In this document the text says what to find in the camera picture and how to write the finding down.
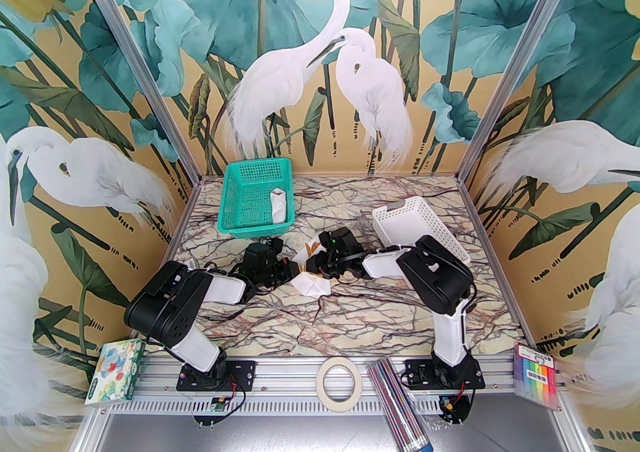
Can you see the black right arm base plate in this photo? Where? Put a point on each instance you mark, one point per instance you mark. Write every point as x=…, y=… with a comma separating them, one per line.
x=414, y=380

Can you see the coloured sticky notes pack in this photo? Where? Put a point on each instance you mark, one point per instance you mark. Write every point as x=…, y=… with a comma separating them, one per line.
x=535, y=375

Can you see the white perforated plastic tray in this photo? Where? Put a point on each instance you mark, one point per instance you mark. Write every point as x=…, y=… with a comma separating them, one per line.
x=425, y=219

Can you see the white paper napkin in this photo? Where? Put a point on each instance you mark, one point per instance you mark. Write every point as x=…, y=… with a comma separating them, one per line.
x=312, y=286

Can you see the green plastic mesh basket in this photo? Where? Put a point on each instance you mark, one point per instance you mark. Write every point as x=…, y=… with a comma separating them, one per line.
x=250, y=199

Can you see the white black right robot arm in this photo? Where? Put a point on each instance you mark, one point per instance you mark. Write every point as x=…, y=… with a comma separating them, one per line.
x=385, y=264

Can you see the rolled white napkin bundle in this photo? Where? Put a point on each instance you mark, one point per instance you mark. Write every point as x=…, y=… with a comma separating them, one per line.
x=280, y=207

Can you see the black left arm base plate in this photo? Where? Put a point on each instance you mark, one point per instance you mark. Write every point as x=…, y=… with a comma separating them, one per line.
x=242, y=372

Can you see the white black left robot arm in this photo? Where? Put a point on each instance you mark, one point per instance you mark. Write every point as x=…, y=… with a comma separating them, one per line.
x=165, y=305

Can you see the beige masking tape roll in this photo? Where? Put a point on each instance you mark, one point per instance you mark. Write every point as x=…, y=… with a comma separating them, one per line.
x=322, y=397

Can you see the colourful cartoon print box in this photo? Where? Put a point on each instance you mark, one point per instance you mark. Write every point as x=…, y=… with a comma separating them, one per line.
x=115, y=370

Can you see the black round mount plate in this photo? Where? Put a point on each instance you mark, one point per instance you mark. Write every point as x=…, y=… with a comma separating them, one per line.
x=465, y=411

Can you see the aluminium slotted table rail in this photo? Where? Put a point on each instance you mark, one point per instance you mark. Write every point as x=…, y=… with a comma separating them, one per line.
x=290, y=380

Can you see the small green circuit board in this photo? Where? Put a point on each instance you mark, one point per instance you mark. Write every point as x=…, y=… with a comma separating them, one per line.
x=217, y=405

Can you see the glittery pencil bundle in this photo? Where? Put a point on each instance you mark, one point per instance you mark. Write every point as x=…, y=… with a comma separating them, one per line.
x=395, y=400

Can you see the aluminium frame post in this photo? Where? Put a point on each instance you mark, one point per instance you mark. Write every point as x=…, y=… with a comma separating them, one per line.
x=521, y=59
x=141, y=59

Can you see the small circuit board yellow connector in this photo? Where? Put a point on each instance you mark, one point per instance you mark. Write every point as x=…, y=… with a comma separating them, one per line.
x=448, y=405

